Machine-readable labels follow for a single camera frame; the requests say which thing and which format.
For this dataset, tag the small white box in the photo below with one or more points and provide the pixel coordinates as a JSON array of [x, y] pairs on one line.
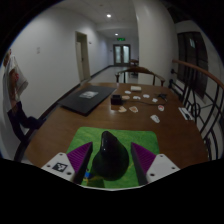
[[135, 88]]

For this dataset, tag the black vertical computer mouse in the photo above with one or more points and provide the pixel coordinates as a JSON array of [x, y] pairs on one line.
[[110, 160]]

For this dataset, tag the red and white sticker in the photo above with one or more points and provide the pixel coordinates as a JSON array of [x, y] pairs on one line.
[[161, 108]]

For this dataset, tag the beige side door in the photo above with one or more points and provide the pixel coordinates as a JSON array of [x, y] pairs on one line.
[[83, 56]]

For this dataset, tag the small beige sticker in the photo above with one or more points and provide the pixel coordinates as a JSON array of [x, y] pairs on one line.
[[122, 109], [125, 97]]

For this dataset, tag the white wall switch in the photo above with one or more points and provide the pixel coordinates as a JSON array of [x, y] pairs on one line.
[[38, 50]]

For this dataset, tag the white heart-print sticker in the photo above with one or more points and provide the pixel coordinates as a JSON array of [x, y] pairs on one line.
[[155, 118]]

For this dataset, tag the green exit sign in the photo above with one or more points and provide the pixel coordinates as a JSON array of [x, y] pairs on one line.
[[121, 39]]

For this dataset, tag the dark framed window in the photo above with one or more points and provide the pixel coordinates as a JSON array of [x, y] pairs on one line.
[[193, 63]]

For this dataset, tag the wooden armchair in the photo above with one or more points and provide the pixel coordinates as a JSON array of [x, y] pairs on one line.
[[140, 69]]

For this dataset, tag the small black box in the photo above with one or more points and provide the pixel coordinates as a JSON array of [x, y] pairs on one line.
[[116, 100]]

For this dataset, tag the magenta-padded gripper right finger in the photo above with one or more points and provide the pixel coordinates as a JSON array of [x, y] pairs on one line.
[[163, 166]]

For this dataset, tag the red and beige sticker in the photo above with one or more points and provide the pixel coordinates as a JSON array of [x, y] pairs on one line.
[[133, 109]]

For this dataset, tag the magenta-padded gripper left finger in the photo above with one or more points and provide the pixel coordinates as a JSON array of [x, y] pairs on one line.
[[58, 166]]

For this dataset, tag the person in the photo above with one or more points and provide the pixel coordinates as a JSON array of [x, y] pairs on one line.
[[13, 86]]

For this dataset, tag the black closed laptop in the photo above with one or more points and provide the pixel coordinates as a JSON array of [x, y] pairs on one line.
[[86, 101]]

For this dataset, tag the green mouse pad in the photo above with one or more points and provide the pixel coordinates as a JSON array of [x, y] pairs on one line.
[[140, 140]]

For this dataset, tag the black railing with wooden handrail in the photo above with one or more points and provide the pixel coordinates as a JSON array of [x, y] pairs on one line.
[[200, 71]]

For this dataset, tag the glass double door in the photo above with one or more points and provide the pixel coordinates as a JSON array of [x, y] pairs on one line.
[[121, 55]]

